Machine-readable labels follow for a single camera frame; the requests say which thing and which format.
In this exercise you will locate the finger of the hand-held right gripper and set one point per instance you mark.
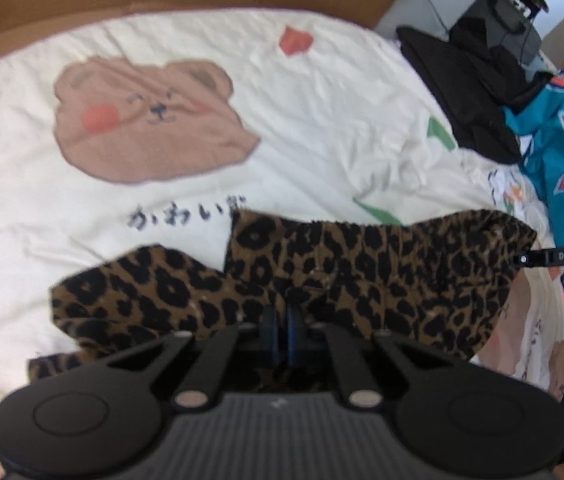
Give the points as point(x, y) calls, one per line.
point(562, 256)

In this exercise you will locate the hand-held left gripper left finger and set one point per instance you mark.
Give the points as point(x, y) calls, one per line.
point(269, 331)

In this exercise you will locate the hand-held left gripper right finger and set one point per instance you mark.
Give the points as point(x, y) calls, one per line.
point(296, 331)

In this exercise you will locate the leopard print skirt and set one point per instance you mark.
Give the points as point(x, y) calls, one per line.
point(387, 270)

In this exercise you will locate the folded black clothes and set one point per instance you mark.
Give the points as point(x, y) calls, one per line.
point(472, 125)

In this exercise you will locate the teal printed cloth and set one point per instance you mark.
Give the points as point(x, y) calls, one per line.
point(562, 170)

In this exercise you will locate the crumpled black garment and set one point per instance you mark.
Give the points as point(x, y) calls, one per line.
point(512, 80)

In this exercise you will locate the cream bear print blanket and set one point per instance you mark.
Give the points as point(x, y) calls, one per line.
point(312, 110)

